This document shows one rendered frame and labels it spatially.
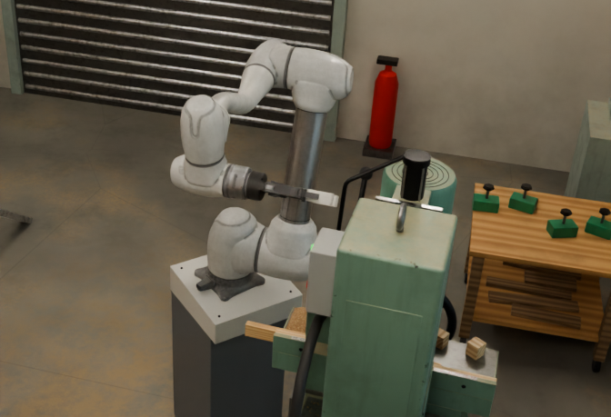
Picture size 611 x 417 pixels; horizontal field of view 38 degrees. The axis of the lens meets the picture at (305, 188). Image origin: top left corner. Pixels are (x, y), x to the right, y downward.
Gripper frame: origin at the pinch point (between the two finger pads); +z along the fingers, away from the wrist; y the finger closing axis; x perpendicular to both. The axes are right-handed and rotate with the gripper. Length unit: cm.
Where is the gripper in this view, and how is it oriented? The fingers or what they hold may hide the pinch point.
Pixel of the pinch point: (324, 198)
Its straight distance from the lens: 229.4
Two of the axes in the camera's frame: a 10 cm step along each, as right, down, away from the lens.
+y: -1.9, -0.8, -9.8
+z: 9.6, 1.8, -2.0
